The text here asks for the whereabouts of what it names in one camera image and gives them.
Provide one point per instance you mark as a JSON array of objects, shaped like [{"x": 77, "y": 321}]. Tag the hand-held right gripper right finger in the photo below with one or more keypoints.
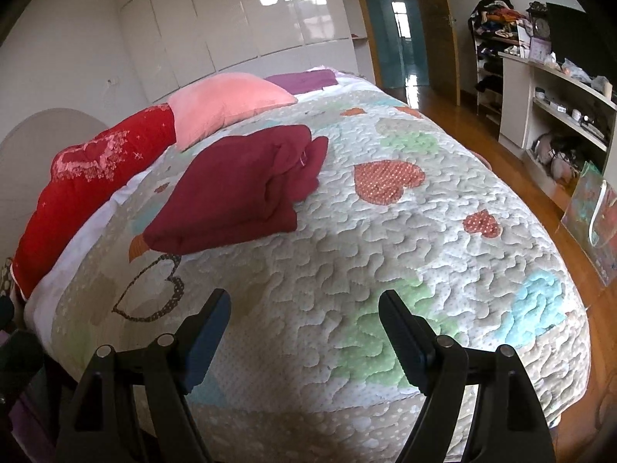
[{"x": 409, "y": 342}]

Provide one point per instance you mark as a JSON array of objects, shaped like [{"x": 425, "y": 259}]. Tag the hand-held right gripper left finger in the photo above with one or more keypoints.
[{"x": 207, "y": 342}]

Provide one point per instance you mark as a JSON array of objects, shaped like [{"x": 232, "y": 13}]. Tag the maroon shirt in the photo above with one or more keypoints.
[{"x": 226, "y": 193}]

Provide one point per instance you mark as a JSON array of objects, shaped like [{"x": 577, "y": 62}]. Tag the shelf rack with clothes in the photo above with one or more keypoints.
[{"x": 487, "y": 82}]

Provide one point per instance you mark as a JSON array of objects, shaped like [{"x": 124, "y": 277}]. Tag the heart-patterned quilt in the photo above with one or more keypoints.
[{"x": 385, "y": 241}]

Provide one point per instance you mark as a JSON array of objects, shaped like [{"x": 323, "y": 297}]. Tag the white bed sheet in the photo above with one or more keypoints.
[{"x": 82, "y": 246}]

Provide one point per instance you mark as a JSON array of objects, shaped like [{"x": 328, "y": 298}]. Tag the red embroidered blanket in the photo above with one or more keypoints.
[{"x": 82, "y": 178}]

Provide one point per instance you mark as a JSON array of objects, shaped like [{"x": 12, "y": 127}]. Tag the colourful gift bag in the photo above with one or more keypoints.
[{"x": 585, "y": 207}]

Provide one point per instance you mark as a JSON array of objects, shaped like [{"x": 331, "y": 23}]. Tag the beige headboard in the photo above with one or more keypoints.
[{"x": 43, "y": 140}]

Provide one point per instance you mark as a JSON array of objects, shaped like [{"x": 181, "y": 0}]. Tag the bags in cabinet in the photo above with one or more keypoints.
[{"x": 559, "y": 159}]

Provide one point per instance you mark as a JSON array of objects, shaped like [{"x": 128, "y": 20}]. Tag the pink pillow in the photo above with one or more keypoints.
[{"x": 226, "y": 101}]

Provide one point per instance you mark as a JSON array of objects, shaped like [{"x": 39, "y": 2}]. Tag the white television cabinet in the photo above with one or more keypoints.
[{"x": 516, "y": 101}]

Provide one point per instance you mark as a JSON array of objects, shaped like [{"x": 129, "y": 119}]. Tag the purple cloth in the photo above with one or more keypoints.
[{"x": 303, "y": 81}]

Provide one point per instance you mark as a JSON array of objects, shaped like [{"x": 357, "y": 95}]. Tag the wooden door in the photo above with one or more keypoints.
[{"x": 438, "y": 33}]

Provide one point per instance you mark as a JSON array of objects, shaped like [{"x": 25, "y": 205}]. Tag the clear plastic bag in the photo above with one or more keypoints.
[{"x": 578, "y": 71}]

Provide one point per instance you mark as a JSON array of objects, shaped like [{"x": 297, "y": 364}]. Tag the purple picture card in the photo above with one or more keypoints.
[{"x": 541, "y": 50}]

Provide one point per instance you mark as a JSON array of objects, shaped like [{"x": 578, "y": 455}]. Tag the white candle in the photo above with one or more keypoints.
[{"x": 608, "y": 88}]

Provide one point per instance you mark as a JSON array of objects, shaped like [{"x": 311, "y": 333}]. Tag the white glossy wardrobe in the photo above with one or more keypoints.
[{"x": 241, "y": 14}]

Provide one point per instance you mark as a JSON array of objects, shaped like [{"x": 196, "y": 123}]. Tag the dark table clock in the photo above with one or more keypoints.
[{"x": 541, "y": 26}]

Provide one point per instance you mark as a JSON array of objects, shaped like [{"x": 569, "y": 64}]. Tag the black television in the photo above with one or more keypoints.
[{"x": 578, "y": 33}]

